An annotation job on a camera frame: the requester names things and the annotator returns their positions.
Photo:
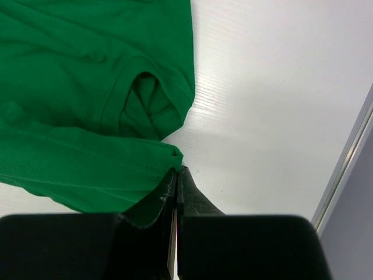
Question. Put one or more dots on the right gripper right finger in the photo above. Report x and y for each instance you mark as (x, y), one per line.
(213, 245)

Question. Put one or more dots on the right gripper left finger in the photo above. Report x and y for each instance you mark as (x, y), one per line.
(136, 244)

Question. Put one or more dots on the green t shirt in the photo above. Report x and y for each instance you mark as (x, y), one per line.
(89, 92)

